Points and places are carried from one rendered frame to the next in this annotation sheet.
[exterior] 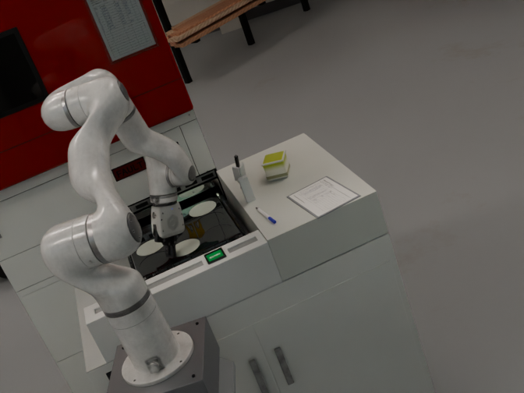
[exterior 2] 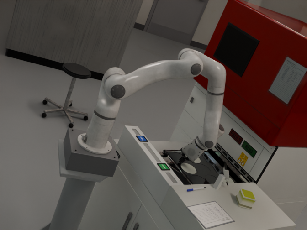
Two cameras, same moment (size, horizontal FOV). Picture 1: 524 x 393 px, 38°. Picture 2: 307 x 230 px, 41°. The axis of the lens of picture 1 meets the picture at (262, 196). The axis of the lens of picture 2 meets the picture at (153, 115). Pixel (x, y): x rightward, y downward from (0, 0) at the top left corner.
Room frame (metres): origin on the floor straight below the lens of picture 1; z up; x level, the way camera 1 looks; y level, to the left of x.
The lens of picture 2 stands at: (0.79, -1.36, 2.04)
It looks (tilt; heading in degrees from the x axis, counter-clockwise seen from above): 23 degrees down; 59
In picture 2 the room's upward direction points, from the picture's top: 23 degrees clockwise
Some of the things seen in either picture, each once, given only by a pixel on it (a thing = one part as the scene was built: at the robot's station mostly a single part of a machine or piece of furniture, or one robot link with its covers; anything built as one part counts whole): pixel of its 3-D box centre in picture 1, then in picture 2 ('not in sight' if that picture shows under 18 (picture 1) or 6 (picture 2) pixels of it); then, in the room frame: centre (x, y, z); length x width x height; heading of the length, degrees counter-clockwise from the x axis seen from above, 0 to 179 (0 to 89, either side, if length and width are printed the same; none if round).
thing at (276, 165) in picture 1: (276, 165); (245, 199); (2.27, -0.08, 1.00); 0.07 x 0.07 x 0.07; 73
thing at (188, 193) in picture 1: (164, 213); (225, 167); (2.45, 0.34, 0.89); 0.44 x 0.02 x 0.10; 99
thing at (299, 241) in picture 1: (294, 199); (229, 216); (2.21, -0.10, 0.89); 0.62 x 0.35 x 0.14; 9
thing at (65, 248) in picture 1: (92, 264); (112, 91); (1.57, 0.42, 1.23); 0.19 x 0.12 x 0.24; 78
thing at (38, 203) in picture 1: (104, 202); (219, 135); (2.44, 0.52, 1.02); 0.81 x 0.03 x 0.40; 99
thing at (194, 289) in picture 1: (183, 295); (147, 163); (1.88, 0.31, 0.89); 0.55 x 0.09 x 0.14; 99
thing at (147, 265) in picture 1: (179, 234); (203, 169); (2.25, 0.30, 0.90); 0.34 x 0.34 x 0.01; 9
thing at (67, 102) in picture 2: not in sight; (71, 92); (1.99, 2.32, 0.27); 0.51 x 0.49 x 0.54; 81
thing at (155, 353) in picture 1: (143, 331); (99, 129); (1.57, 0.38, 1.02); 0.19 x 0.19 x 0.18
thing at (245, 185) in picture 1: (242, 180); (223, 178); (2.18, 0.04, 1.03); 0.06 x 0.04 x 0.13; 9
